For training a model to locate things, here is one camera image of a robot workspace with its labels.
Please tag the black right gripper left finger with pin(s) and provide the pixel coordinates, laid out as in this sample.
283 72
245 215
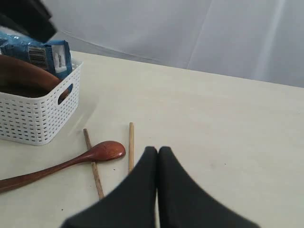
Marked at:
130 205

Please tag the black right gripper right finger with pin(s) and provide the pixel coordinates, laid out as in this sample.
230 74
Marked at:
184 204

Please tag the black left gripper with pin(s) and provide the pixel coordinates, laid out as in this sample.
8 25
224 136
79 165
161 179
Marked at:
28 17

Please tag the brown wooden spoon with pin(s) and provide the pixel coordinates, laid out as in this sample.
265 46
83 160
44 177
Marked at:
104 151

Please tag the blue snack packet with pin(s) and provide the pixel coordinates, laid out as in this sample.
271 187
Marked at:
53 56

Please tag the brown round plate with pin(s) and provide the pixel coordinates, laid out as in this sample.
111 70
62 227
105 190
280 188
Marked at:
18 77

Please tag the white perforated plastic basket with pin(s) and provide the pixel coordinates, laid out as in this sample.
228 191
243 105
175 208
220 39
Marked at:
36 121

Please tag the white backdrop curtain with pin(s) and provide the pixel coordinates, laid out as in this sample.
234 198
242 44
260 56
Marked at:
254 39

